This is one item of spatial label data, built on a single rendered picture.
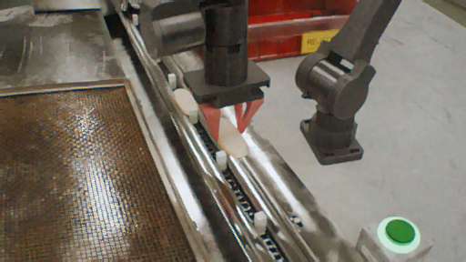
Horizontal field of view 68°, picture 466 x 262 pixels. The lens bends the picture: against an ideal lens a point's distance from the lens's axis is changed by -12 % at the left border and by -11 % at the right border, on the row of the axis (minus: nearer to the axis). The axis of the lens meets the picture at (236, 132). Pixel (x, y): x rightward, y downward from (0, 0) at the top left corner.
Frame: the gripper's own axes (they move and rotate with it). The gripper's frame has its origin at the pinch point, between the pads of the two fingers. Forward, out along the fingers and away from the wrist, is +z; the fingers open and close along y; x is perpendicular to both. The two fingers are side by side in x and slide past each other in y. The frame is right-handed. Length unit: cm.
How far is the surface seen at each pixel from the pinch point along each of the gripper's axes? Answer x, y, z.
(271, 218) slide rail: 11.4, -1.7, 7.9
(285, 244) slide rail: 16.1, -1.3, 7.9
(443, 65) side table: -18, -73, 12
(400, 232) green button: 24.5, -12.5, 2.4
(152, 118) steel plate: -23.4, 6.9, 10.9
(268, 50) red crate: -36.9, -26.5, 8.5
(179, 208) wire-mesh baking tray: 8.1, 10.2, 3.7
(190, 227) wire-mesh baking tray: 11.7, 9.9, 3.8
